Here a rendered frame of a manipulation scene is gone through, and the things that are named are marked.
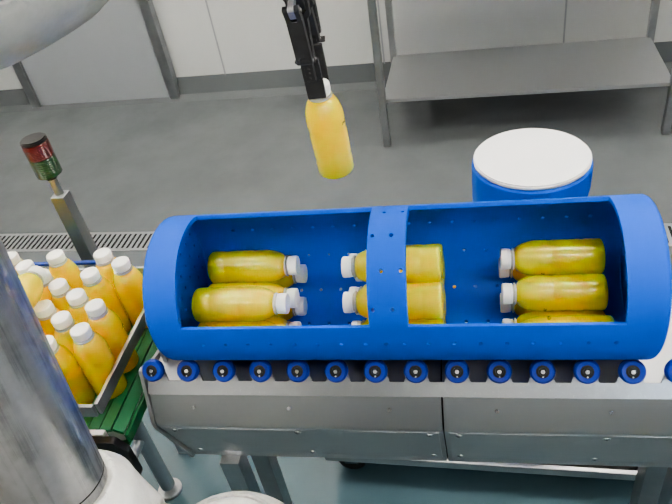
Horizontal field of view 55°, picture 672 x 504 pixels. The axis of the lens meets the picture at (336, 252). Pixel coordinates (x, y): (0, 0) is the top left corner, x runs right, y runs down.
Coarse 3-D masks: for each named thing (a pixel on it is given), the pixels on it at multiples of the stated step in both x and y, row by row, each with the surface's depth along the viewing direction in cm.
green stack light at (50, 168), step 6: (54, 156) 157; (30, 162) 156; (42, 162) 155; (48, 162) 156; (54, 162) 157; (36, 168) 156; (42, 168) 156; (48, 168) 156; (54, 168) 158; (60, 168) 160; (36, 174) 157; (42, 174) 157; (48, 174) 157; (54, 174) 158
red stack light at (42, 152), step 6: (42, 144) 153; (48, 144) 155; (24, 150) 153; (30, 150) 153; (36, 150) 153; (42, 150) 154; (48, 150) 155; (30, 156) 154; (36, 156) 154; (42, 156) 154; (48, 156) 155; (36, 162) 155
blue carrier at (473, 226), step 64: (192, 256) 134; (320, 256) 136; (384, 256) 107; (448, 256) 131; (640, 256) 99; (192, 320) 133; (320, 320) 134; (384, 320) 108; (448, 320) 129; (640, 320) 100
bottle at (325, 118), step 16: (320, 112) 107; (336, 112) 108; (320, 128) 109; (336, 128) 109; (320, 144) 111; (336, 144) 111; (320, 160) 114; (336, 160) 113; (352, 160) 117; (336, 176) 116
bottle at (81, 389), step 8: (56, 352) 124; (64, 352) 126; (64, 360) 125; (72, 360) 127; (64, 368) 125; (72, 368) 127; (80, 368) 130; (72, 376) 127; (80, 376) 129; (72, 384) 128; (80, 384) 130; (88, 384) 132; (72, 392) 129; (80, 392) 130; (88, 392) 132; (80, 400) 131; (88, 400) 132
